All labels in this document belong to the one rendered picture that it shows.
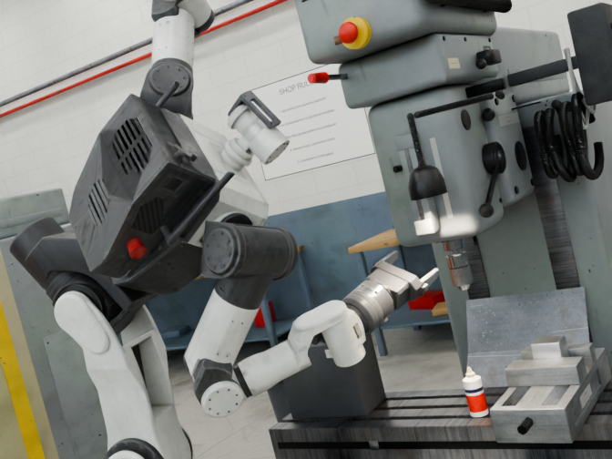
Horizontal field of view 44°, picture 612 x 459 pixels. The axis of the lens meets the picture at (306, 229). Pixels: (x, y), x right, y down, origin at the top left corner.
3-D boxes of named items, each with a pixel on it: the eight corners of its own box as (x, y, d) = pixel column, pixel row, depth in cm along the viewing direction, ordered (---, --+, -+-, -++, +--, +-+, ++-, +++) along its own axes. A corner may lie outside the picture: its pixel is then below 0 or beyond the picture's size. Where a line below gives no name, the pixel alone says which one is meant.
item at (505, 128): (516, 205, 169) (490, 90, 167) (418, 223, 182) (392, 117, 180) (539, 191, 184) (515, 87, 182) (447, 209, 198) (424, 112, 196)
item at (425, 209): (434, 232, 155) (411, 133, 154) (417, 236, 158) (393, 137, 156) (442, 229, 159) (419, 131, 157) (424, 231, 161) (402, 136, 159)
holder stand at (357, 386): (366, 416, 183) (347, 337, 182) (291, 419, 195) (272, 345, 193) (386, 397, 193) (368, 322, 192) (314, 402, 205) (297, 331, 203)
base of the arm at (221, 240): (222, 298, 126) (244, 236, 124) (180, 264, 134) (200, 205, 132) (284, 298, 137) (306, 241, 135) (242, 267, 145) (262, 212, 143)
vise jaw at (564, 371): (580, 384, 150) (576, 365, 150) (507, 387, 158) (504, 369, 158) (587, 373, 155) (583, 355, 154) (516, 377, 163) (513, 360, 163)
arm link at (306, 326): (349, 306, 144) (285, 338, 142) (364, 344, 147) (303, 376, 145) (339, 294, 150) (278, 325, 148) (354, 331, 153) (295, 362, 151)
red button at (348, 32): (357, 39, 141) (351, 18, 140) (339, 45, 143) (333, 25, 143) (364, 40, 144) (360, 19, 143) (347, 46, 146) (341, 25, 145)
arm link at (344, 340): (372, 291, 148) (335, 325, 142) (391, 336, 152) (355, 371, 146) (333, 287, 157) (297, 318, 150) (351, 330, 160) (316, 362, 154)
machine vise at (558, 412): (573, 443, 141) (560, 387, 140) (496, 443, 149) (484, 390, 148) (612, 376, 169) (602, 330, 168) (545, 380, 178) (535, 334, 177)
